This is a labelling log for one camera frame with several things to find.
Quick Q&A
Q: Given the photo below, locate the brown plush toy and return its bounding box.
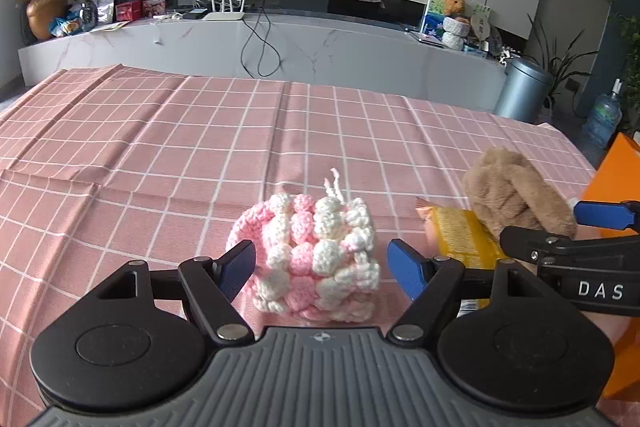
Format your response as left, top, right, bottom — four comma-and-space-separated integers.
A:
463, 147, 577, 239

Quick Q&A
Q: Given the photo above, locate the yellow snack packet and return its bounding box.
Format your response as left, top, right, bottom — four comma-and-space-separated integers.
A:
416, 198, 506, 270

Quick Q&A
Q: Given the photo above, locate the pink white crochet pouch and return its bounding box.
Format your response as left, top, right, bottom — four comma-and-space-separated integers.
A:
227, 168, 381, 323

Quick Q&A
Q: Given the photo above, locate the orange cardboard box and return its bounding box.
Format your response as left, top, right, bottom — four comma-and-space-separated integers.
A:
582, 133, 639, 402

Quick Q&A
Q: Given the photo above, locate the blue water jug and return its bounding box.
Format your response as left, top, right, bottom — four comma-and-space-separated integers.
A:
582, 78, 623, 150

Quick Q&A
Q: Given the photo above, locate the grey metal trash bin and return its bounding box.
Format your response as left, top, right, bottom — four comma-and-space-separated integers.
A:
494, 57, 552, 124

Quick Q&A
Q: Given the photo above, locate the potted green floor plant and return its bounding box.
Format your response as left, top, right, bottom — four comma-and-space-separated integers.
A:
525, 15, 599, 109

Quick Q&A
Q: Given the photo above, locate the pink checked tablecloth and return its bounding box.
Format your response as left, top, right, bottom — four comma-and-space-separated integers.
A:
0, 64, 640, 427

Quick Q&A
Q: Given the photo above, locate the small brown teddy bear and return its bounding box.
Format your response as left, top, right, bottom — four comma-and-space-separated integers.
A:
442, 0, 471, 51

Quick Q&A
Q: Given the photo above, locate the white marble TV console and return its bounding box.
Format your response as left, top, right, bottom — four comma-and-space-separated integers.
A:
18, 14, 506, 112

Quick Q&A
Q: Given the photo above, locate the white wifi router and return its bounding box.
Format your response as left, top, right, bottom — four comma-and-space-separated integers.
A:
204, 0, 246, 20

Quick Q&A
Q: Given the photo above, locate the gold acorn vase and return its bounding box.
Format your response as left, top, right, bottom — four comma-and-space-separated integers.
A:
26, 0, 66, 40

